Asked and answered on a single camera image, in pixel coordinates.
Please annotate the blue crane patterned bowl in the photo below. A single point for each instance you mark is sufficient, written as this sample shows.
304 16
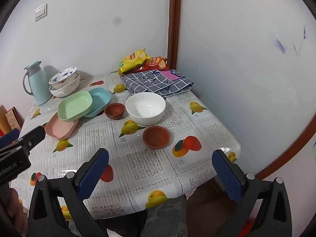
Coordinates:
63 75

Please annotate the large white swirl bowl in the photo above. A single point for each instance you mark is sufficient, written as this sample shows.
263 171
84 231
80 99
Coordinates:
64 91

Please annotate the brown wooden baseboard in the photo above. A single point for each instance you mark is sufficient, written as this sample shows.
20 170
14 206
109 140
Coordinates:
291 153

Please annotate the grey checked cloth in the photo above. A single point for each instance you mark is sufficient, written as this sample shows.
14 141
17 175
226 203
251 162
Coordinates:
150 84

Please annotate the white porcelain bowl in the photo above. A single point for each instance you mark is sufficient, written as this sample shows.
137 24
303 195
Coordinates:
145 113

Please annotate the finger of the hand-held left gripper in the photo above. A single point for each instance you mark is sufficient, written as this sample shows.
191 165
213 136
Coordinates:
9 137
32 137

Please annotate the fruit print lace tablecloth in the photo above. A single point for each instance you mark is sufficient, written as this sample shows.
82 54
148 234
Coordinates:
143 163

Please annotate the small brown clay bowl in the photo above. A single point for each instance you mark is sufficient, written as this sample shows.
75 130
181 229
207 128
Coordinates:
114 111
155 137

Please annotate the yellow chip bag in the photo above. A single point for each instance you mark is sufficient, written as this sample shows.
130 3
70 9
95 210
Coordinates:
130 61

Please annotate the red chip bag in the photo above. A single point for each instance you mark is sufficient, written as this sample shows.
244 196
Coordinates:
153 65

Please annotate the person's left hand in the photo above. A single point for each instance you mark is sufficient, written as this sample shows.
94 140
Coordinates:
16 209

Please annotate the patterned brown box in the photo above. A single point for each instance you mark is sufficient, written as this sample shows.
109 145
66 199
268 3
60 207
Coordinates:
13 119

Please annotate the white light switch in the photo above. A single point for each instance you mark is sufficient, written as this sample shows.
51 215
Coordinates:
40 12

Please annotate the person's camouflage trouser leg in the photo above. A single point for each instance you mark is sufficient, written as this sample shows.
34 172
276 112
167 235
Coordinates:
165 217

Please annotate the light blue plastic plate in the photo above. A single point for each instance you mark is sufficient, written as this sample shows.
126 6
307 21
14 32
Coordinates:
100 98

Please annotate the green plastic plate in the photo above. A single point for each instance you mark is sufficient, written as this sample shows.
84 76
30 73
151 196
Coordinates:
74 106

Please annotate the brown wooden corner post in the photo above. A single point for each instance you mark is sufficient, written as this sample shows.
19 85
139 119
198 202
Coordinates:
174 24

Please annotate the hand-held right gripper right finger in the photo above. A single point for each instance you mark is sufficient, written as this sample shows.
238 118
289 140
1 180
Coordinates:
229 177

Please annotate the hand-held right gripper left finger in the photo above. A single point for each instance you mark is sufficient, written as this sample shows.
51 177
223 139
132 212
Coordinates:
93 170

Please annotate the pink plastic plate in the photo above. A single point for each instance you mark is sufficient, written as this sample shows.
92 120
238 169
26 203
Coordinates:
59 129

